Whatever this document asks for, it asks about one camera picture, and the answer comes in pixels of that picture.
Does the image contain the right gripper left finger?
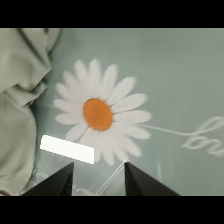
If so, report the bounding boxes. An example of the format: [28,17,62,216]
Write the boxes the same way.
[21,162,75,197]

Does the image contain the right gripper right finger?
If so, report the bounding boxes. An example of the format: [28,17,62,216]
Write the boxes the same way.
[123,161,180,197]

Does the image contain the pale green garment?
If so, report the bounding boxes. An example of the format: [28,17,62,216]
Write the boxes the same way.
[0,27,62,197]

